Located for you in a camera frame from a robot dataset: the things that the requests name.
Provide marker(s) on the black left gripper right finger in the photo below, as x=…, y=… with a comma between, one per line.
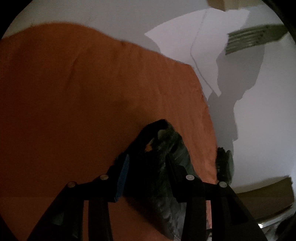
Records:
x=231, y=220

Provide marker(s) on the black garment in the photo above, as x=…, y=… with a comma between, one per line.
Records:
x=143, y=175

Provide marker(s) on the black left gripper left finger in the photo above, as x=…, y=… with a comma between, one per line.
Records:
x=63, y=220

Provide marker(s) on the orange fleece blanket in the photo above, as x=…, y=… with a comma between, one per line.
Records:
x=72, y=99

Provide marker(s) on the brown wooden board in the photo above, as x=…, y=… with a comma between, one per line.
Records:
x=269, y=201

